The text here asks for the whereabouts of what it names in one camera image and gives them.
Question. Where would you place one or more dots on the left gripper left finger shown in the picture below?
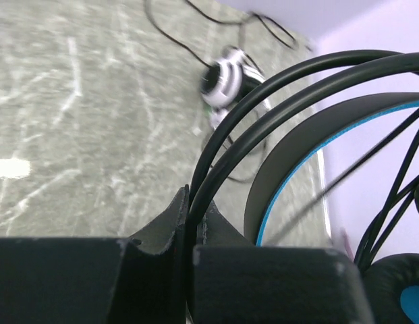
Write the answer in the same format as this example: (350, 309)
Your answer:
(137, 279)

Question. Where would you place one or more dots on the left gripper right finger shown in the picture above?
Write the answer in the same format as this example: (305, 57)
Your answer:
(237, 282)

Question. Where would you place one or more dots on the black blue headphones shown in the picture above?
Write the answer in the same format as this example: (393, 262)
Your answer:
(391, 284)

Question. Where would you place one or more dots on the aluminium right side rail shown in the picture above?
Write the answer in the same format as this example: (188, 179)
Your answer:
(323, 184)

